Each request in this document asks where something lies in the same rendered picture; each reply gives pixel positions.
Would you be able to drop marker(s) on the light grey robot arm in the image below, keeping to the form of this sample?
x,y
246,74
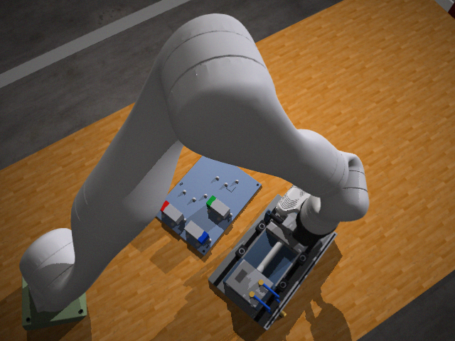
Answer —
x,y
220,102

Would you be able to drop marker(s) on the grey metal blank with green end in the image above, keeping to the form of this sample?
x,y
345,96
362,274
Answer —
x,y
218,207

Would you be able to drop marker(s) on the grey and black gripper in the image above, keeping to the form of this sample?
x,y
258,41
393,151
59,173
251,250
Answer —
x,y
305,230

